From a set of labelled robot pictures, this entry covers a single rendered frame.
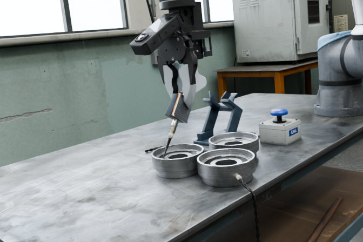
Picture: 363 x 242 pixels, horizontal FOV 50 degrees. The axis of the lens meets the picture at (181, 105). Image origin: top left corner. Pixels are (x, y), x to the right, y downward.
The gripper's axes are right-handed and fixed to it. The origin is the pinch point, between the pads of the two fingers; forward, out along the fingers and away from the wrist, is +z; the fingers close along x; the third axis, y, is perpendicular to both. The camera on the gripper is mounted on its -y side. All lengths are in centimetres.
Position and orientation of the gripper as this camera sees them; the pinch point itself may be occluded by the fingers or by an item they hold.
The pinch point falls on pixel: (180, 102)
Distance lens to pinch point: 79.5
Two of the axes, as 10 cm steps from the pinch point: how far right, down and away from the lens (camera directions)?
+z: 1.1, 9.8, 1.7
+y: 6.9, -2.0, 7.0
